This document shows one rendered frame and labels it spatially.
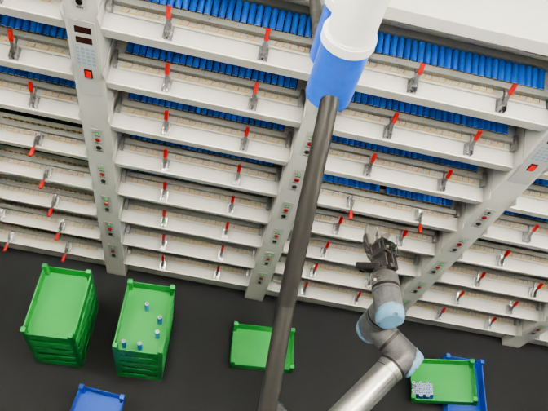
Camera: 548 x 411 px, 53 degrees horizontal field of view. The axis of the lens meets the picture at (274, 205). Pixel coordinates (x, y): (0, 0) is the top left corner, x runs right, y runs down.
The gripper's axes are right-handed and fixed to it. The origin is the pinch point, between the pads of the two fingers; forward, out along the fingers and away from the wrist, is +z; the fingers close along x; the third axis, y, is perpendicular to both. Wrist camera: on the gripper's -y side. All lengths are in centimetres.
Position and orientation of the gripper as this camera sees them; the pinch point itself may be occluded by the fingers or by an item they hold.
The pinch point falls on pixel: (371, 230)
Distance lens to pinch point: 197.0
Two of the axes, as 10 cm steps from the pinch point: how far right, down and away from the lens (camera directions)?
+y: 5.9, -5.2, -6.1
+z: -0.1, -7.6, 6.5
